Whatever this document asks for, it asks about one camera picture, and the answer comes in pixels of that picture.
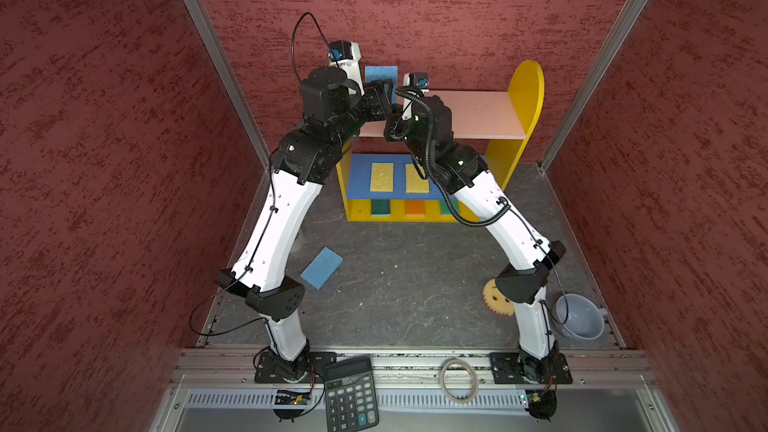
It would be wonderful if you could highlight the black desk calculator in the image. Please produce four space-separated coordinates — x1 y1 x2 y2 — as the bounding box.
325 355 380 432

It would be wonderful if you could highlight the right small circuit board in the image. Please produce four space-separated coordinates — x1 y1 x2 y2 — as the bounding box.
526 390 557 408

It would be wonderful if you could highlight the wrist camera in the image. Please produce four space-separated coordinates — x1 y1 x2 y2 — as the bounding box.
403 72 429 93
327 40 364 95

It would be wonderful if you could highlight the orange sponge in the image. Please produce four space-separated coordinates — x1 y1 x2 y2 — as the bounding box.
404 200 426 217

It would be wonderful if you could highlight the blue sponge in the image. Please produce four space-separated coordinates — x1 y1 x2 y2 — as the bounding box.
300 247 343 290
364 65 398 103

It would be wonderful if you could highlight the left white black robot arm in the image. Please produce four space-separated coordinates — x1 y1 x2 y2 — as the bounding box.
217 67 394 382

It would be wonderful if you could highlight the dark green scouring sponge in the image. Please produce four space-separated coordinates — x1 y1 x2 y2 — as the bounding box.
370 199 391 217

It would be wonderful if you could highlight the yellow pink blue shelf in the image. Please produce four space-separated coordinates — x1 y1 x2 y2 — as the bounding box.
337 60 545 223

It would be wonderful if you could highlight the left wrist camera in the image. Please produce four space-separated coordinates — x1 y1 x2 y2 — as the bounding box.
327 40 364 95

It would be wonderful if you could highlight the left small circuit board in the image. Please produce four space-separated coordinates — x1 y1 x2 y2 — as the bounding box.
273 389 313 408

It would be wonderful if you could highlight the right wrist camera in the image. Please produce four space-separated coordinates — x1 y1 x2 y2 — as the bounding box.
403 72 429 93

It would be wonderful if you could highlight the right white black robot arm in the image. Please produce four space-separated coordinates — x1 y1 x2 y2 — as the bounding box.
384 86 565 384

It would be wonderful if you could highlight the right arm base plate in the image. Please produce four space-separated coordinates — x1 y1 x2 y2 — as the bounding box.
489 352 573 385

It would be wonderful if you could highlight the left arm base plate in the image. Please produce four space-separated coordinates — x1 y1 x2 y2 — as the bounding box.
253 350 337 384

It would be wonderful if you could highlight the bright green sponge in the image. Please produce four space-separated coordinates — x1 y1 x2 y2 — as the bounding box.
439 199 460 216

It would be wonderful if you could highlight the yellow smiley face sponge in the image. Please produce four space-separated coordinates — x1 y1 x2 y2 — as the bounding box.
482 279 515 317

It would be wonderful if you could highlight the clear tape ring front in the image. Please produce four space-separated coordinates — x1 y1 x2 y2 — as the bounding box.
437 357 480 405

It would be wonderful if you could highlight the small circuit board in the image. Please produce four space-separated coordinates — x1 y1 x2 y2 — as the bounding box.
526 390 557 408
273 389 313 408

